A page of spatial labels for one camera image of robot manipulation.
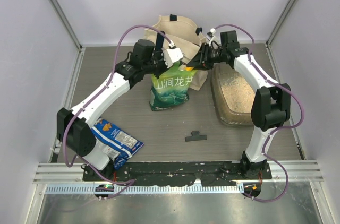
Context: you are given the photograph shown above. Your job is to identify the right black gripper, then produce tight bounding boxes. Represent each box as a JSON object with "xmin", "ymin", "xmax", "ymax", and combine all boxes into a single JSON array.
[{"xmin": 188, "ymin": 42, "xmax": 227, "ymax": 71}]

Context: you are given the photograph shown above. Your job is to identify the yellow plastic scoop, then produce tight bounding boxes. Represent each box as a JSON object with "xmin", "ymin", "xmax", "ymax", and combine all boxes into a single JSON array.
[{"xmin": 184, "ymin": 67, "xmax": 195, "ymax": 73}]

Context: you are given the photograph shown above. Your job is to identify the green cat litter bag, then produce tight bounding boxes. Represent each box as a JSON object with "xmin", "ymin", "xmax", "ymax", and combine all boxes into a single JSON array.
[{"xmin": 149, "ymin": 62, "xmax": 197, "ymax": 111}]

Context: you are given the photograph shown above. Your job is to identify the black bag clip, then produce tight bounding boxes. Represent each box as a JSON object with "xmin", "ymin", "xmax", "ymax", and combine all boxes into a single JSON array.
[{"xmin": 185, "ymin": 131, "xmax": 207, "ymax": 142}]

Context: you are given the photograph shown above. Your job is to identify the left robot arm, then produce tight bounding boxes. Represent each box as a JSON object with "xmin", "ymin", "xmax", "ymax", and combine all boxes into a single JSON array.
[{"xmin": 56, "ymin": 39, "xmax": 182, "ymax": 181}]

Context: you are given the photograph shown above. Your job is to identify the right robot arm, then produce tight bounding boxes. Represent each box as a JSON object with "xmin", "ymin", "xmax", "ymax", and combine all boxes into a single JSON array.
[{"xmin": 187, "ymin": 28, "xmax": 291, "ymax": 179}]

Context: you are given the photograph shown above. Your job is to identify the clean litter granules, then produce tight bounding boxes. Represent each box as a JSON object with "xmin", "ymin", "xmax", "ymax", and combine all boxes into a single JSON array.
[{"xmin": 220, "ymin": 73, "xmax": 255, "ymax": 113}]

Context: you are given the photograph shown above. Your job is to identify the grey litter box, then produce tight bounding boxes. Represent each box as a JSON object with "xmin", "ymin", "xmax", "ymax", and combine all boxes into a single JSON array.
[{"xmin": 211, "ymin": 63, "xmax": 255, "ymax": 126}]

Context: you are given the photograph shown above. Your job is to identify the beige canvas tote bag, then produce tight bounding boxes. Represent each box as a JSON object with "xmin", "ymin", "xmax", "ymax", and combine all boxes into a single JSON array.
[{"xmin": 154, "ymin": 14, "xmax": 208, "ymax": 91}]

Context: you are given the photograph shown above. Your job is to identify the blue Doritos chip bag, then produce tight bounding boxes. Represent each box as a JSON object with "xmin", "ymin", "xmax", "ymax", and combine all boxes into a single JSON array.
[{"xmin": 91, "ymin": 118, "xmax": 144, "ymax": 169}]

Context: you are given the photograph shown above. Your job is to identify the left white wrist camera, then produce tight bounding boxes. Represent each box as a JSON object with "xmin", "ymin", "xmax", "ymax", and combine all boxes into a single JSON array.
[{"xmin": 163, "ymin": 46, "xmax": 183, "ymax": 68}]

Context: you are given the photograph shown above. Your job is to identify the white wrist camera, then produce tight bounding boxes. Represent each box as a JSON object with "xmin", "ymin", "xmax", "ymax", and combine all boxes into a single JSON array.
[
  {"xmin": 206, "ymin": 28, "xmax": 219, "ymax": 48},
  {"xmin": 163, "ymin": 46, "xmax": 183, "ymax": 68}
]

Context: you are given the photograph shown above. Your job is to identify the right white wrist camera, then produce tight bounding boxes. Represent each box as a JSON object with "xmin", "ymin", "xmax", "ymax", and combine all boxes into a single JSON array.
[{"xmin": 206, "ymin": 28, "xmax": 219, "ymax": 48}]

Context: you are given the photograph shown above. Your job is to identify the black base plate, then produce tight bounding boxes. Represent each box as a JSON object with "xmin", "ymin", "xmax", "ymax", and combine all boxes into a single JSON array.
[{"xmin": 82, "ymin": 160, "xmax": 273, "ymax": 186}]

